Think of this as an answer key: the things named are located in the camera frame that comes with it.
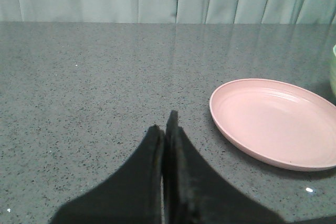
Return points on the green bowl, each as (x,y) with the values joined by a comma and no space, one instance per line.
(333,71)

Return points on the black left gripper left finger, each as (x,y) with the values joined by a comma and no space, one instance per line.
(131,195)

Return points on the pink plate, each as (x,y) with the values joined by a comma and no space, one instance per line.
(277,123)

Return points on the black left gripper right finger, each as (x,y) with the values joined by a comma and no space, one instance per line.
(195,193)

